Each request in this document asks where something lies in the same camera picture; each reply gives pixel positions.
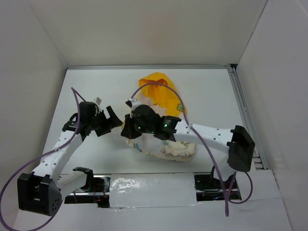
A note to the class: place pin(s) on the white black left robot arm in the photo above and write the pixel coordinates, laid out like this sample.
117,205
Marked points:
43,189

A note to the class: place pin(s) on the yellow cream dinosaur kids jacket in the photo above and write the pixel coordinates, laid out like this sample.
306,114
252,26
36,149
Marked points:
155,110

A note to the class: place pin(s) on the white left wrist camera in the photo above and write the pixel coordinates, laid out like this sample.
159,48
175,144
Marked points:
97,102

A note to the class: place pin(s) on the aluminium frame rail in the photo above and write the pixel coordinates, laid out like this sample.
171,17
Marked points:
211,93

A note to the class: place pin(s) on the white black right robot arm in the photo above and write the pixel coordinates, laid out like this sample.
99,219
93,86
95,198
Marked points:
237,145

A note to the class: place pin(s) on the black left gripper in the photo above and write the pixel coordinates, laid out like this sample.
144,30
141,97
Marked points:
115,121

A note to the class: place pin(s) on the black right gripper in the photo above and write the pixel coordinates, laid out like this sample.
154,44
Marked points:
128,131

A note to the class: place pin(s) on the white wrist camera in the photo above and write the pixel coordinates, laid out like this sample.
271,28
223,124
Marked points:
97,102
133,103

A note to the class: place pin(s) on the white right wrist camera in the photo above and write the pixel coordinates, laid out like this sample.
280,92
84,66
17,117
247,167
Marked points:
133,103

